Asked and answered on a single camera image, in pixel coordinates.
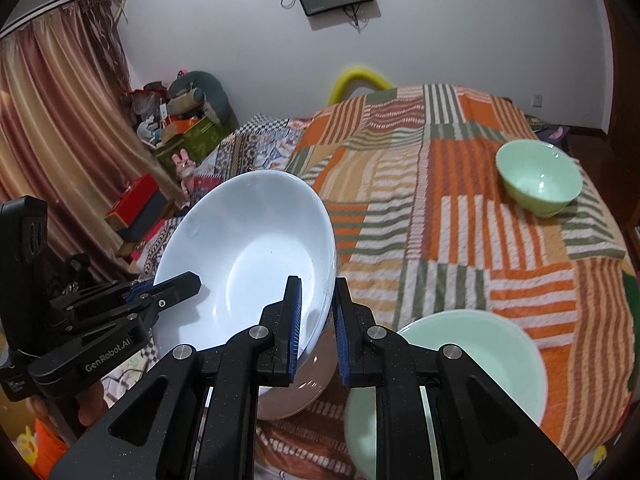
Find orange cloth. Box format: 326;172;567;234
27;417;68;468

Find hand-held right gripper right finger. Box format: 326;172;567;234
334;276;591;480

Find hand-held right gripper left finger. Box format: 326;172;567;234
47;275;304;480

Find brown wooden door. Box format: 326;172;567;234
597;0;640;241

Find brown striped curtain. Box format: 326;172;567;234
0;0;188;281

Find white bowl with dark spots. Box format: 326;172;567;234
152;170;338;368

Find pink bowl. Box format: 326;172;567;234
255;330;338;421

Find person's left hand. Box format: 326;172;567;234
75;377;112;428

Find black monitor cables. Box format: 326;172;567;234
280;0;373;31

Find orange box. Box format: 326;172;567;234
162;119;206;141

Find dark purple bag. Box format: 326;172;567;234
525;115;568;148

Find pile of bags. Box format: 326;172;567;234
120;80;173;148

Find pink bunny toy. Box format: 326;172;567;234
171;149;196;193

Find patterned multicolour blanket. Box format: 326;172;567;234
115;112;313;281

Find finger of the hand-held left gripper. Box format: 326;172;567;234
125;271;203;326
122;281;155;302

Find orange green striped blanket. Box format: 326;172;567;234
255;84;638;480

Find mint green plate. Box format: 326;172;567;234
344;310;546;480

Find green box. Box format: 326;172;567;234
155;122;228;163

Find yellow foam ring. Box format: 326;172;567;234
327;63;393;107

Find green bowl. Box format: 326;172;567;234
495;140;584;219

